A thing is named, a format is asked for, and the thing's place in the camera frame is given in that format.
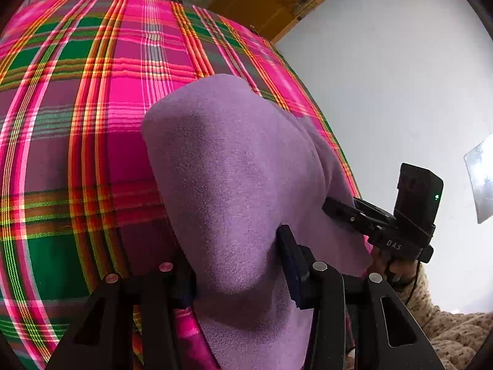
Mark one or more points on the purple fleece pants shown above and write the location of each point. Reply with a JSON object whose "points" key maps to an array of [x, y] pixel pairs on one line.
{"points": [[238, 185]]}

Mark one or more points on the person's right forearm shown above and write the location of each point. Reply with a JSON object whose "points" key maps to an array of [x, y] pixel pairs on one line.
{"points": [[421, 296]]}

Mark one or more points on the pink green plaid blanket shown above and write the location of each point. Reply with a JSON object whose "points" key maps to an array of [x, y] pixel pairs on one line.
{"points": [[77, 123]]}

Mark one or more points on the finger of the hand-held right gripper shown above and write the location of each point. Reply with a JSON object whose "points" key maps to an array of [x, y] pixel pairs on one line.
{"points": [[346, 216], [377, 212]]}

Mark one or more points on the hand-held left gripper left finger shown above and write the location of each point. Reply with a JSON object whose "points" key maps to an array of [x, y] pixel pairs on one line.
{"points": [[154, 296]]}

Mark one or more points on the shiny wall sheet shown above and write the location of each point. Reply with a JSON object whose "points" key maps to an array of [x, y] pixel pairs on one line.
{"points": [[481, 185]]}

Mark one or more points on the person's right hand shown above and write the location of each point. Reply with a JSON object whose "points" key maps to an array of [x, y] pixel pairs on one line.
{"points": [[393, 271]]}

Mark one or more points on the person's patterned fleece clothing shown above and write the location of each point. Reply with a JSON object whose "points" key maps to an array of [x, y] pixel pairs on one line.
{"points": [[454, 339]]}

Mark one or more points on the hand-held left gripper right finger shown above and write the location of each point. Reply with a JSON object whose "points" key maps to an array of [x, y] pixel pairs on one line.
{"points": [[290, 268]]}

